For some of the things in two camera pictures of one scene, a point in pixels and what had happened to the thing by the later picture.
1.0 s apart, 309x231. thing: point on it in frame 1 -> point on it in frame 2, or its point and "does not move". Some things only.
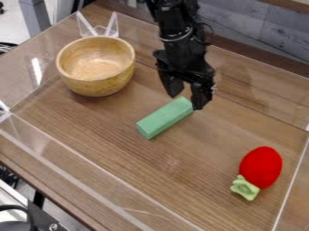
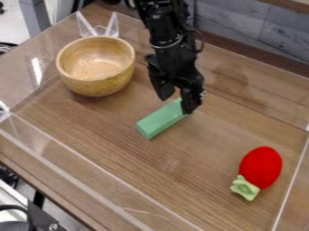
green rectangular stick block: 163,118 does not move
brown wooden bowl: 95,65 does not move
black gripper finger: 172,84 -> 163,88
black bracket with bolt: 40,220 does not move
